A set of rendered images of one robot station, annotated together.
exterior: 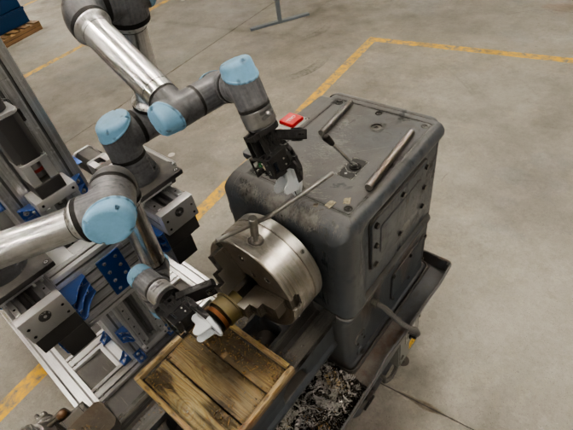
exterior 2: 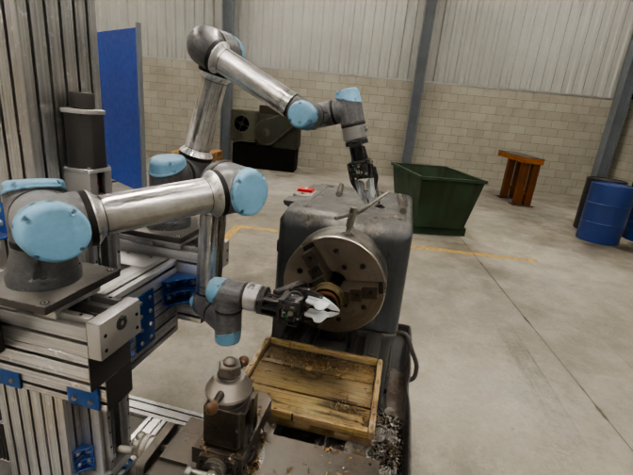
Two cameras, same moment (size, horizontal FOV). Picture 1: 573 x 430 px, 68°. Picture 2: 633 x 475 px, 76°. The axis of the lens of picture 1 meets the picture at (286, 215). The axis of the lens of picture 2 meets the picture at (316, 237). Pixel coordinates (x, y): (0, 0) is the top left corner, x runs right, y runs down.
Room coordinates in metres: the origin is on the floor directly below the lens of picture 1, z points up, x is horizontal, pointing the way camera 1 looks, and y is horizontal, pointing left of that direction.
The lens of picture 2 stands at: (-0.15, 0.85, 1.59)
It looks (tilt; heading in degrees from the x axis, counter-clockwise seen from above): 18 degrees down; 324
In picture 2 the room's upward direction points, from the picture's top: 6 degrees clockwise
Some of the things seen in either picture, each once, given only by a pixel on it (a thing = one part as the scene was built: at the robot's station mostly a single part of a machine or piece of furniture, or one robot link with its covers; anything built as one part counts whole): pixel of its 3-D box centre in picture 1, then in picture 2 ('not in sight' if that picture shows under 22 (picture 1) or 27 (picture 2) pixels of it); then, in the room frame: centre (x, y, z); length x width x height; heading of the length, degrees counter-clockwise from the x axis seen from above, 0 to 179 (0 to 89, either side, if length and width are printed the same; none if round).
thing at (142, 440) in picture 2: (42, 418); (137, 443); (0.53, 0.74, 0.95); 0.07 x 0.04 x 0.04; 43
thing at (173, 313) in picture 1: (178, 310); (282, 303); (0.69, 0.34, 1.08); 0.12 x 0.09 x 0.08; 42
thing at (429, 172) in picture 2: not in sight; (430, 199); (3.79, -4.04, 0.43); 1.34 x 0.94 x 0.85; 152
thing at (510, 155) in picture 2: not in sight; (514, 176); (4.81, -8.04, 0.50); 1.61 x 0.44 x 1.00; 140
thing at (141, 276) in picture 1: (147, 281); (228, 293); (0.81, 0.44, 1.08); 0.11 x 0.08 x 0.09; 42
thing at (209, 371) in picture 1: (214, 375); (311, 383); (0.59, 0.29, 0.89); 0.36 x 0.30 x 0.04; 43
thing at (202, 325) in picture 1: (203, 327); (321, 305); (0.61, 0.26, 1.10); 0.09 x 0.06 x 0.03; 42
